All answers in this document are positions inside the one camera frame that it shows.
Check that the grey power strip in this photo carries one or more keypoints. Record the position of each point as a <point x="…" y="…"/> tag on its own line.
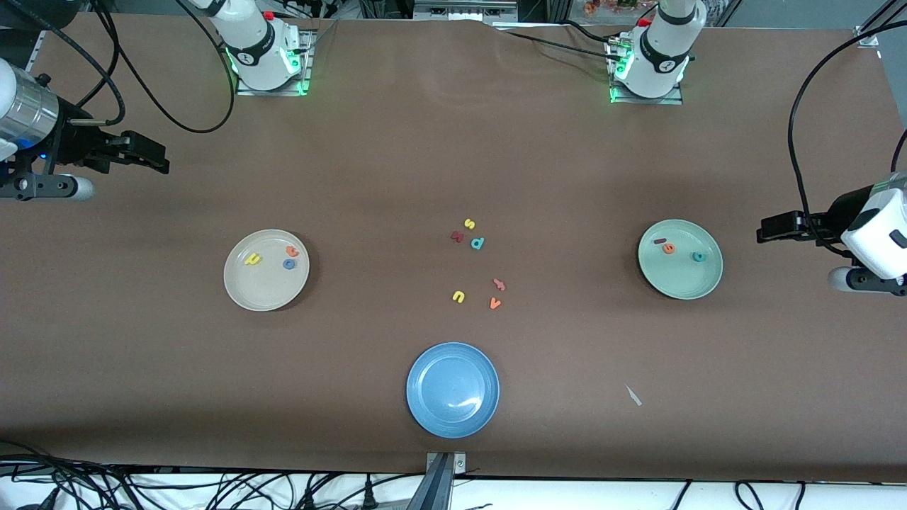
<point x="464" y="10"/>

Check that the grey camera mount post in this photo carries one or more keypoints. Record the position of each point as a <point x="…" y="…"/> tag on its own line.
<point x="441" y="489"/>

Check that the yellow foam letter n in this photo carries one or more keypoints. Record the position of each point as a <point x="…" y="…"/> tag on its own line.
<point x="253" y="259"/>

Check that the white tape scrap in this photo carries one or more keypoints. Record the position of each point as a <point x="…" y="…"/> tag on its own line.
<point x="633" y="395"/>

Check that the aluminium table edge rail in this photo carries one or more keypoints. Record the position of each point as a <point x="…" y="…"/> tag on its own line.
<point x="35" y="49"/>

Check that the aluminium frame profile with bracket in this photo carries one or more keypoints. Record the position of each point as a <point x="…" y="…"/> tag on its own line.
<point x="868" y="34"/>

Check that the green plate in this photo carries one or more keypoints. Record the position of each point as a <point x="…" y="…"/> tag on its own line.
<point x="680" y="276"/>

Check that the blue plate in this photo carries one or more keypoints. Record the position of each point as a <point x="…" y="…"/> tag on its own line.
<point x="453" y="390"/>

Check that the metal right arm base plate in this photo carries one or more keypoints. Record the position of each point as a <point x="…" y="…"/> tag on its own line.
<point x="308" y="71"/>

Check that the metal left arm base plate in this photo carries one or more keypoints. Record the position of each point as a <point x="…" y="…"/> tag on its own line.
<point x="673" y="99"/>

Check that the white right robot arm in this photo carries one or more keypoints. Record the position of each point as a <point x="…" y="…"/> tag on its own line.
<point x="255" y="49"/>

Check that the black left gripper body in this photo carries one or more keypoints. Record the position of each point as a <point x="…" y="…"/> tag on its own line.
<point x="838" y="213"/>

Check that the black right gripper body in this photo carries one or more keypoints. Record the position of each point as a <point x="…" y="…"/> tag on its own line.
<point x="73" y="144"/>

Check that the beige plate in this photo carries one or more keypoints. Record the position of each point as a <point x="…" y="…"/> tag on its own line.
<point x="266" y="283"/>

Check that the brown table cover sheet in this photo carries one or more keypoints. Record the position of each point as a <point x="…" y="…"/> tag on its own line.
<point x="453" y="142"/>

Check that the orange flowers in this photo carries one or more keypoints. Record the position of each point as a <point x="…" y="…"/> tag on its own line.
<point x="609" y="6"/>

